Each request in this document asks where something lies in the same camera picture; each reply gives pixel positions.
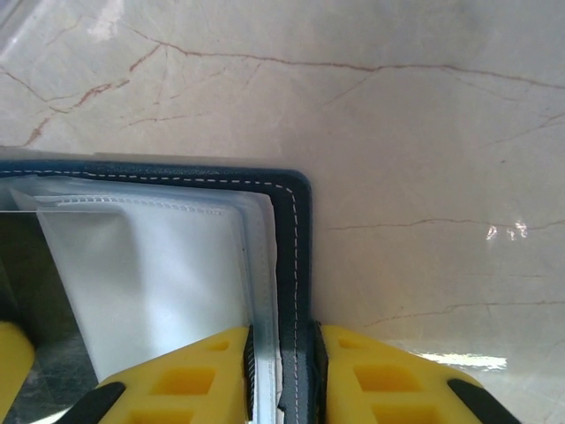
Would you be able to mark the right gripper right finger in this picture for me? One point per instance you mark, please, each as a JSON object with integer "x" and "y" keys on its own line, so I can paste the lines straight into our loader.
{"x": 379, "y": 380}

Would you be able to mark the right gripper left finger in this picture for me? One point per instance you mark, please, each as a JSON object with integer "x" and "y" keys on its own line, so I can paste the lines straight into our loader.
{"x": 185, "y": 380}

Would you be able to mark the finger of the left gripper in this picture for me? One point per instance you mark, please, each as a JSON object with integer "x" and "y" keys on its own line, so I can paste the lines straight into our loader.
{"x": 15, "y": 358}

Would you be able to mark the navy leather card holder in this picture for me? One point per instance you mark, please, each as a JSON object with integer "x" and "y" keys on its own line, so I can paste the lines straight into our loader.
{"x": 302, "y": 247}

